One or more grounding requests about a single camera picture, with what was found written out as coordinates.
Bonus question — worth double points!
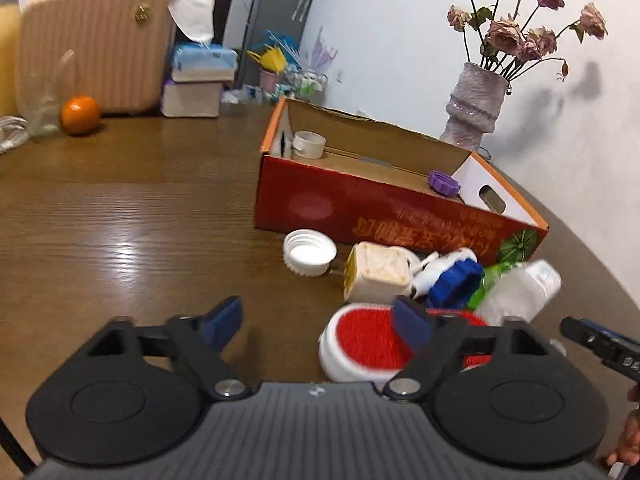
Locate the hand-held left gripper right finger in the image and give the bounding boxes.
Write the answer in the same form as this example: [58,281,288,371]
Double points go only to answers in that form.
[382,296,551,403]

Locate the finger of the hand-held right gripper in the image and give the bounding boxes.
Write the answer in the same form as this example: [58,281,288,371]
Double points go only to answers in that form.
[560,316,640,386]

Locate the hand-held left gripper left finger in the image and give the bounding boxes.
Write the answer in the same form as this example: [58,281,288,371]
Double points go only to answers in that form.
[87,296,251,402]

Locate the red and white brush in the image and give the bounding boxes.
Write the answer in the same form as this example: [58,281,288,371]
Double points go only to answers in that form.
[318,302,493,383]

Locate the blue ribbed bottle cap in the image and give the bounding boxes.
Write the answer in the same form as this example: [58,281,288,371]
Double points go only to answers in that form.
[426,260,485,308]

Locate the cream square bottle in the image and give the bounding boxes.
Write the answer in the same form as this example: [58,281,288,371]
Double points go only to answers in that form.
[342,241,421,303]

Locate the translucent white plastic container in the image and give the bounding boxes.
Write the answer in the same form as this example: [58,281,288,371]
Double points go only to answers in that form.
[475,260,563,331]

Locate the green spray bottle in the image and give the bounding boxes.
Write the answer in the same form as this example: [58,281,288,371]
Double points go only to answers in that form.
[412,249,523,311]

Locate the white ribbed bottle cap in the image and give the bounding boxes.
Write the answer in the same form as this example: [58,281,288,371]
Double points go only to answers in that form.
[283,230,337,277]

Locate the red cardboard box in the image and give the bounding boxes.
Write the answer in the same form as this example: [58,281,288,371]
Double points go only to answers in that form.
[253,96,549,266]

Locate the person's right hand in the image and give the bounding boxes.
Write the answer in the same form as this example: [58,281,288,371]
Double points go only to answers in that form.
[606,384,640,468]

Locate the purple ribbed bottle cap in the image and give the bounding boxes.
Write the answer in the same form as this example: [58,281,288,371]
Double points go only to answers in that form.
[428,171,461,196]

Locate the white tape roll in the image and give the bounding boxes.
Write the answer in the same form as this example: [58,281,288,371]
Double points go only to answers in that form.
[292,131,327,160]

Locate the white and purple box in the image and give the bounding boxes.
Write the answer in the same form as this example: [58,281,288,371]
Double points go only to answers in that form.
[160,79,223,118]

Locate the grey textured vase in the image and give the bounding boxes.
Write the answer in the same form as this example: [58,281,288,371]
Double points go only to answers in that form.
[439,62,512,151]

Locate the orange fruit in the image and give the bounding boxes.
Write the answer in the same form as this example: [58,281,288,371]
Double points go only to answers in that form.
[60,96,101,136]

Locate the blue tissue pack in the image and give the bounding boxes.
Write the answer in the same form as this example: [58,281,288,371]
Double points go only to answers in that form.
[167,0,238,83]

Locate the clear drinking glass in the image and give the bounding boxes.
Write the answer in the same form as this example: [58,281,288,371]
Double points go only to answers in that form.
[22,50,76,138]

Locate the blue and white bundle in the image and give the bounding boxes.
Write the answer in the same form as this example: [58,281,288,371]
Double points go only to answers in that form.
[265,30,301,68]

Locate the pink ribbed suitcase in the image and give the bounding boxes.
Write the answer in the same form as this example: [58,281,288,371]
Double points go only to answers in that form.
[15,0,178,116]

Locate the dried pink roses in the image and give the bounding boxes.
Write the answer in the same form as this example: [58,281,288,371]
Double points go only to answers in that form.
[432,0,609,96]

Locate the grey refrigerator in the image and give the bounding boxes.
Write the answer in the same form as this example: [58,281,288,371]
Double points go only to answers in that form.
[235,0,326,88]

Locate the yellow bottle with grey lid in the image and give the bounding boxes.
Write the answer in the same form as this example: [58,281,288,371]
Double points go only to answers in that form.
[0,0,23,118]

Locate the wire shelf with bottles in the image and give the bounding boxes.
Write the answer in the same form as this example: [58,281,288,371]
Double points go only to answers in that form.
[285,70,328,101]

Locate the white charger with cable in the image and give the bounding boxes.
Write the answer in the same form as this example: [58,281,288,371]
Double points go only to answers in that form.
[0,116,31,153]

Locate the pale purple wall decoration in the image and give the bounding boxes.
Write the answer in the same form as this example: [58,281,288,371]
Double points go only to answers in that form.
[310,27,341,68]

